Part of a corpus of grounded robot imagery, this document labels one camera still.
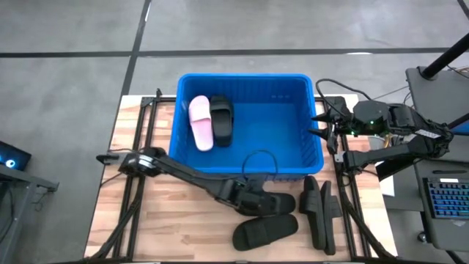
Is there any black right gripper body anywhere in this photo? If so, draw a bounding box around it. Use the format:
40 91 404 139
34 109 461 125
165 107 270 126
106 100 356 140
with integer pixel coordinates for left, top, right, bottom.
328 100 391 136

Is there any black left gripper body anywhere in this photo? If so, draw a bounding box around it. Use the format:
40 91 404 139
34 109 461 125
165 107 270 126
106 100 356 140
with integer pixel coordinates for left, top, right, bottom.
222 179 280 217

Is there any black slide sandal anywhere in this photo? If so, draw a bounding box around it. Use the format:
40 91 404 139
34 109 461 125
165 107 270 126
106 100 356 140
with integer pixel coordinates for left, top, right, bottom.
320 180 344 257
252 191 297 217
209 95 235 148
298 175 328 252
232 213 300 252

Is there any pink slide sandal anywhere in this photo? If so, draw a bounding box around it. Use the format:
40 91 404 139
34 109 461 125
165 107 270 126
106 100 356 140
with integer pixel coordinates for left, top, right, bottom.
188 95 215 153

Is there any blue plastic bin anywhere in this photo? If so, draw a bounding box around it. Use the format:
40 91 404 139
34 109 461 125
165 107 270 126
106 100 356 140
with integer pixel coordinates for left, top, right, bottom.
168 73 325 182

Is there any white paper sheet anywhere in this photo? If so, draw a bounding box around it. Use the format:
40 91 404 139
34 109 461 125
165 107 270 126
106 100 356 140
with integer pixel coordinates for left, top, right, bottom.
379 175 396 198

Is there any grey desk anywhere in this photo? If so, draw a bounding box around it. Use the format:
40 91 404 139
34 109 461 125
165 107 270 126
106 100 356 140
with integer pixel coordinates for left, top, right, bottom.
380 66 469 254

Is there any black pole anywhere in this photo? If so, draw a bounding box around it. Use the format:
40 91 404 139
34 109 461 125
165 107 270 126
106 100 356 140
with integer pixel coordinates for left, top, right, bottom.
420 32 469 80

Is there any black keyboard blue backlight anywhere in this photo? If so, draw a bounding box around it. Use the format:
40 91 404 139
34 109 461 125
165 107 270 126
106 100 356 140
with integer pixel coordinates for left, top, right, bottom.
426 177 469 221

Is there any grey metal stand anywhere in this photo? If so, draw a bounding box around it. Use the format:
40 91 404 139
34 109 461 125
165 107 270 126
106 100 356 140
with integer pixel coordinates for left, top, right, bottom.
0 164 60 264

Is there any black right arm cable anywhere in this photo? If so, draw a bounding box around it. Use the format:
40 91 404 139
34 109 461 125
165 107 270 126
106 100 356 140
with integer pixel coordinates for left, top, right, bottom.
315 78 372 119

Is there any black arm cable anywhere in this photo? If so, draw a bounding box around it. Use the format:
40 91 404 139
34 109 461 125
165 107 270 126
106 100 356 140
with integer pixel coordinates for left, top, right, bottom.
315 78 372 119
241 149 279 181

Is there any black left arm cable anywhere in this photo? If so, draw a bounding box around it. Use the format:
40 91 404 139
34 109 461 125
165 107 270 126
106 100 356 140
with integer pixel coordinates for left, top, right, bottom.
241 149 279 181

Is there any black clamp bracket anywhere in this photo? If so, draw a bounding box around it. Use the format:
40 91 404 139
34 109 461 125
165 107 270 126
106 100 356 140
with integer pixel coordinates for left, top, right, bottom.
95 153 122 166

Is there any computer with blue ring light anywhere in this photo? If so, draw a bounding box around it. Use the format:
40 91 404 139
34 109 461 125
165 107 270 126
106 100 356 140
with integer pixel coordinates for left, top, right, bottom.
0 140 32 172

